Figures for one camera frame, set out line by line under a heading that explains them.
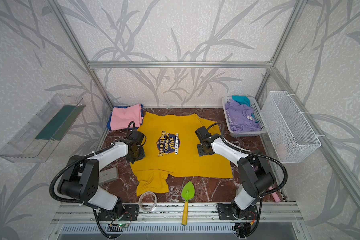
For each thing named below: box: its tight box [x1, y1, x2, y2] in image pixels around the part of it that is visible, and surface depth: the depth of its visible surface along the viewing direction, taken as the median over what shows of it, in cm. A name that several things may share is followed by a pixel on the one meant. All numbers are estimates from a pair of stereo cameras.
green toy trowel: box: [181, 181, 195, 226], surface depth 79 cm
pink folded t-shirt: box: [110, 104, 143, 131], surface depth 114 cm
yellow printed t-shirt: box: [130, 111, 233, 197], surface depth 96 cm
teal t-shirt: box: [231, 95, 251, 107], surface depth 117 cm
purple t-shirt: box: [224, 99, 262, 132], surface depth 111 cm
